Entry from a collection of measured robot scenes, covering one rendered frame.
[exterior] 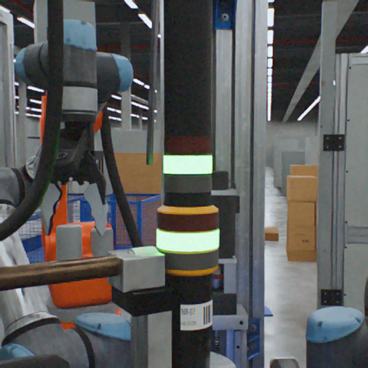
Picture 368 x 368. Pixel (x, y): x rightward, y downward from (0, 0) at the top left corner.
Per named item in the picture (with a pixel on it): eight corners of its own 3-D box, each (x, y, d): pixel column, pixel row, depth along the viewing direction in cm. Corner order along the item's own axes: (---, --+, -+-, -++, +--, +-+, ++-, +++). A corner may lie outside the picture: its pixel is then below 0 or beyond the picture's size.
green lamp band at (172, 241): (175, 254, 34) (175, 235, 34) (146, 244, 38) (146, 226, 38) (231, 248, 36) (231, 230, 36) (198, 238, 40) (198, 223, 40)
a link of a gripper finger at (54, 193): (58, 231, 96) (76, 185, 95) (46, 236, 90) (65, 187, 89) (42, 225, 96) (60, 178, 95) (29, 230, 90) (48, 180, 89)
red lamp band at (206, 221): (175, 233, 34) (175, 215, 34) (146, 226, 38) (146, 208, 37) (231, 229, 36) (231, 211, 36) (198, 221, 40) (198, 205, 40)
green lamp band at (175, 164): (177, 174, 34) (177, 155, 34) (155, 172, 37) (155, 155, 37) (221, 173, 36) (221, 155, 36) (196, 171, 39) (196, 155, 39)
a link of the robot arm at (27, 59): (65, 91, 107) (95, 86, 99) (11, 86, 99) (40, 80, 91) (64, 51, 106) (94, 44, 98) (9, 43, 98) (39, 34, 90)
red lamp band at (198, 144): (177, 154, 34) (177, 135, 34) (155, 154, 37) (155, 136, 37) (221, 154, 36) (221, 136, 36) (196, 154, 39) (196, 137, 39)
